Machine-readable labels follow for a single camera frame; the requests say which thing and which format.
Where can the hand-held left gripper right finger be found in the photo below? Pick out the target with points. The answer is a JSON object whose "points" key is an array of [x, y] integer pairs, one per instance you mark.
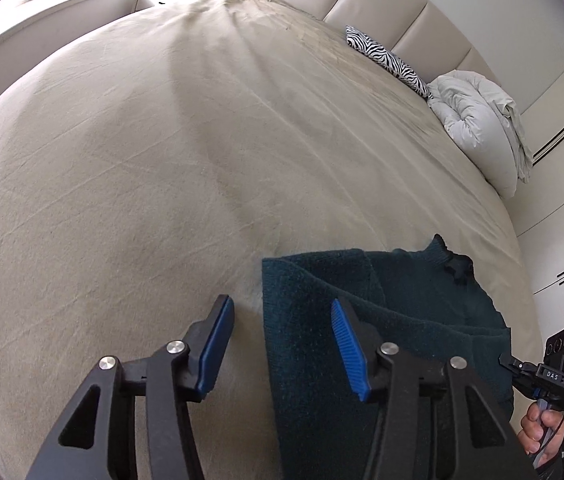
{"points": [[347, 350]]}

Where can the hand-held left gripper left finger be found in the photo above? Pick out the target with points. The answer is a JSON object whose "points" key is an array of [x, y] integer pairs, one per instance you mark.
{"points": [[214, 345]]}

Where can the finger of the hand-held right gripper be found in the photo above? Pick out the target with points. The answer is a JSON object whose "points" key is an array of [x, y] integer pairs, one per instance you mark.
{"points": [[519, 370]]}

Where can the dark teal knit sweater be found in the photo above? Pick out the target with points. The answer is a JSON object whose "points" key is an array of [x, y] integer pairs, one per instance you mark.
{"points": [[411, 300]]}

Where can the person's right hand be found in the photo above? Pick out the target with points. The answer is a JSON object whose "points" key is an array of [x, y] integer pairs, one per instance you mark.
{"points": [[531, 432]]}

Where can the beige bed sheet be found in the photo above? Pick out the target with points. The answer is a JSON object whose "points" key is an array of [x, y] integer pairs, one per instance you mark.
{"points": [[162, 160]]}

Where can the white folded duvet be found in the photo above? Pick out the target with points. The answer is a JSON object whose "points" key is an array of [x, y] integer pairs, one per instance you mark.
{"points": [[471, 120]]}

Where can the zebra print pillow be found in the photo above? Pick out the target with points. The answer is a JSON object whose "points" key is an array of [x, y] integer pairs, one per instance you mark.
{"points": [[386, 57]]}

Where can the cream upholstered headboard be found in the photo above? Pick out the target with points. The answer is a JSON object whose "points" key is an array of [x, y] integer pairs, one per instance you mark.
{"points": [[386, 5]]}

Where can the white ledge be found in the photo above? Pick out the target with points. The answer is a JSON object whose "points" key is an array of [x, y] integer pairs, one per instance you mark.
{"points": [[62, 15]]}

